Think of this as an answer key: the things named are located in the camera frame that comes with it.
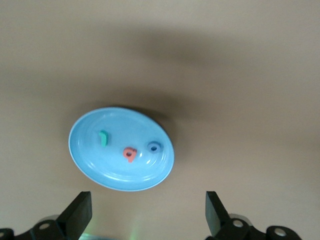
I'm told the blue plate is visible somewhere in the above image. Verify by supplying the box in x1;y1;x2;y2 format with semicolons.
68;106;176;193

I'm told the blue foam letter o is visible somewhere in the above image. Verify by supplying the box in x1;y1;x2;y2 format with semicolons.
146;141;162;154

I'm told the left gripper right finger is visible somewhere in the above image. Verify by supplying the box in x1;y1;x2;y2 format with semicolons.
204;191;303;240

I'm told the teal foam letter l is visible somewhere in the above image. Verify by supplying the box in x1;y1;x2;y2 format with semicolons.
98;129;110;147

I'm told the pink foam letter b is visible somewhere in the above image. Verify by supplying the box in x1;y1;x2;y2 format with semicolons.
122;147;138;164

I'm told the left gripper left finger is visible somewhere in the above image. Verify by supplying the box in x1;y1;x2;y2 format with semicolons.
0;191;93;240

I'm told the brown table cover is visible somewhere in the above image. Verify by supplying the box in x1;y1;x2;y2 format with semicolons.
0;0;320;240

